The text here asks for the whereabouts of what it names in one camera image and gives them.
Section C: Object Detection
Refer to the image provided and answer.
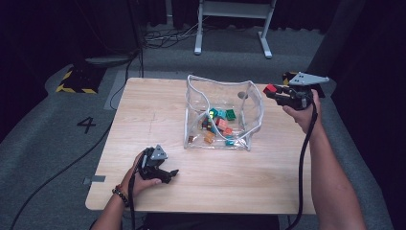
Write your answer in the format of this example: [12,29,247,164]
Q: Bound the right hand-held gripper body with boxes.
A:
[277,71,330,111]

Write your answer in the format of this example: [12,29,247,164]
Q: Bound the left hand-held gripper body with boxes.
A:
[138,144,169,180]

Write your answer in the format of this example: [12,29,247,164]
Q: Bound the red toy block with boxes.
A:
[262,83,278,96]

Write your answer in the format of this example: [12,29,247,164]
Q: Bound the clear plastic bag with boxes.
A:
[183,74,265,151]

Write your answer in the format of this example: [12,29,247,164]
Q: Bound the multicoloured puzzle cube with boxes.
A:
[200,109,215,130]

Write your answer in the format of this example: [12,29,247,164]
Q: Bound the large coral toy block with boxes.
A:
[214,117,228,131]

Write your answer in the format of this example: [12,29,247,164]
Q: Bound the person's left hand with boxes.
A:
[121,151,163,198]

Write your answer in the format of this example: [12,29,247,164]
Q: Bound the person's right hand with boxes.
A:
[282,89,323,135]

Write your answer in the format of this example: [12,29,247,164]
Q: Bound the grey tape strip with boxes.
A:
[83,174,106,186]

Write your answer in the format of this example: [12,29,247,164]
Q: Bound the white metal stand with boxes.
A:
[193,0,278,59]

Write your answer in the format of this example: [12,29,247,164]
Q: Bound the black yellow striped floor base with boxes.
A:
[56,65,108,95]

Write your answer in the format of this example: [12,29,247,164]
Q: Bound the beaded bracelet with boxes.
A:
[112,182,130,206]

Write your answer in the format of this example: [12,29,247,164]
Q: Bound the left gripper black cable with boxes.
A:
[128,166,142,230]

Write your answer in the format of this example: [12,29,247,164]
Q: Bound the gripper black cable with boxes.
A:
[286,99,319,230]
[128,166,142,230]

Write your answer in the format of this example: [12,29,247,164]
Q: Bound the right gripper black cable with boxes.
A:
[286,99,319,230]

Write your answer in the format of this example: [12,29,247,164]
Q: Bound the long black floor cable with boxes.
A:
[9,47,145,230]

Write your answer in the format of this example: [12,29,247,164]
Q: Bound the bundle of floor cables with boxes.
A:
[142,15,209,50]

